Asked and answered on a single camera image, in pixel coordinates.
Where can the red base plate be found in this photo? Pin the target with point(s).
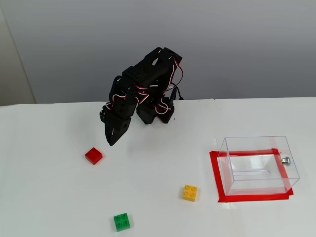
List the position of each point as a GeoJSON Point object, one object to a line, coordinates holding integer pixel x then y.
{"type": "Point", "coordinates": [247, 198]}

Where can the green lego brick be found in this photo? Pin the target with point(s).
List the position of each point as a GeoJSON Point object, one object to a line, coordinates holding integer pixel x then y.
{"type": "Point", "coordinates": [122, 222]}

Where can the red lego brick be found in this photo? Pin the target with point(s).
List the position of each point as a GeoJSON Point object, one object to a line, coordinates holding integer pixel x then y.
{"type": "Point", "coordinates": [93, 156]}

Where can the yellow lego brick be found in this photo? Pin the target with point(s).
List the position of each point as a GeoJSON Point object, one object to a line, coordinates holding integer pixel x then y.
{"type": "Point", "coordinates": [189, 193]}

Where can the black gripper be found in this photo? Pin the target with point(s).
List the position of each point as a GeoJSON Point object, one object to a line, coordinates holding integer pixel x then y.
{"type": "Point", "coordinates": [118, 129]}

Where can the silver metal box lock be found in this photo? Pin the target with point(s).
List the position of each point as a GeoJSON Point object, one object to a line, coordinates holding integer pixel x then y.
{"type": "Point", "coordinates": [286, 160]}

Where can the transparent plastic box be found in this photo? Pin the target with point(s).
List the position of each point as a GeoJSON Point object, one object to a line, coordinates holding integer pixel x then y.
{"type": "Point", "coordinates": [291, 172]}

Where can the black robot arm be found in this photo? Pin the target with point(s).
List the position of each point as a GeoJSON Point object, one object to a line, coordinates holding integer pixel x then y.
{"type": "Point", "coordinates": [148, 69]}

